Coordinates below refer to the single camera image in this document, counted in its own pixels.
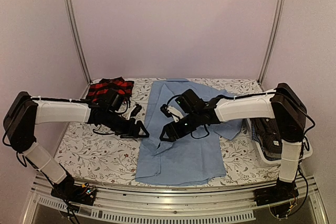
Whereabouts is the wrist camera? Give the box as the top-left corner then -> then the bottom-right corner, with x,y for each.
123,104 -> 142,120
160,104 -> 184,122

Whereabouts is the left aluminium frame post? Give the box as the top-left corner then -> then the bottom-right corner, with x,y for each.
64,0 -> 92,84

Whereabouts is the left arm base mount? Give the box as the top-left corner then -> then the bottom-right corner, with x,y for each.
51,182 -> 97,206

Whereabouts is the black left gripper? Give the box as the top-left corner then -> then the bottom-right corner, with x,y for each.
104,110 -> 150,139

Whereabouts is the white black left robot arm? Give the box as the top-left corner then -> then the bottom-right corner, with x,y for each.
3,90 -> 149,200

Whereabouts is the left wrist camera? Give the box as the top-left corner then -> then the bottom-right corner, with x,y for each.
123,104 -> 142,120

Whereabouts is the aluminium front rail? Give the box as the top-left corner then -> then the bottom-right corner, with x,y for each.
23,175 -> 332,223

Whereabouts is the aluminium frame post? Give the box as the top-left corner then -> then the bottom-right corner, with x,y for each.
257,0 -> 285,86
64,0 -> 92,84

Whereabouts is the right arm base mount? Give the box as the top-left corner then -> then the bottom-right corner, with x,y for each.
253,180 -> 299,206

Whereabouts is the blue checked shirt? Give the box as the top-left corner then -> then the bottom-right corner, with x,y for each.
250,123 -> 277,162

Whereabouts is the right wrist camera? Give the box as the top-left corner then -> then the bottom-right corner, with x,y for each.
160,104 -> 184,122

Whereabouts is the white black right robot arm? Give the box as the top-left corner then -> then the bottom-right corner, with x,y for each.
160,83 -> 311,201

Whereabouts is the black striped shirt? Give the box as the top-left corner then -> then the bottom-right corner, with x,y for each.
250,118 -> 282,155

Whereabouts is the light blue long sleeve shirt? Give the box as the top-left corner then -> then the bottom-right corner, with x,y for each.
135,79 -> 242,186

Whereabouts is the right aluminium frame post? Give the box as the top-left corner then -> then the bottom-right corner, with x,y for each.
257,0 -> 285,86

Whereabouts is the white plastic laundry basket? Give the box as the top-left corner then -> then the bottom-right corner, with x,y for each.
245,119 -> 313,166

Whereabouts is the red black plaid shirt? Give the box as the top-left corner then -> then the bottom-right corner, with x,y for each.
86,77 -> 134,102

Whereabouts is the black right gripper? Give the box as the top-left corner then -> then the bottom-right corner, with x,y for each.
160,111 -> 201,142

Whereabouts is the floral patterned table cloth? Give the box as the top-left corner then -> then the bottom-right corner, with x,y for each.
52,77 -> 301,188

